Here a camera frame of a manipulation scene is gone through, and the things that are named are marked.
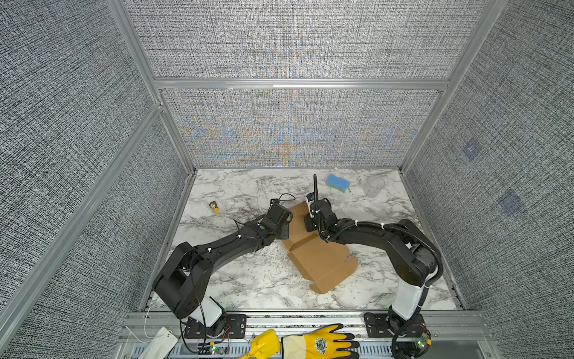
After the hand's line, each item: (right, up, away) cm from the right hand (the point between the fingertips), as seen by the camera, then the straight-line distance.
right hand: (307, 216), depth 97 cm
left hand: (-10, -4, -8) cm, 13 cm away
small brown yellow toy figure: (-43, +4, +6) cm, 43 cm away
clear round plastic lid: (+35, +15, +12) cm, 40 cm away
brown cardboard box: (+4, -15, -15) cm, 22 cm away
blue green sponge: (+18, +15, +16) cm, 29 cm away
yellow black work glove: (+2, -35, -29) cm, 46 cm away
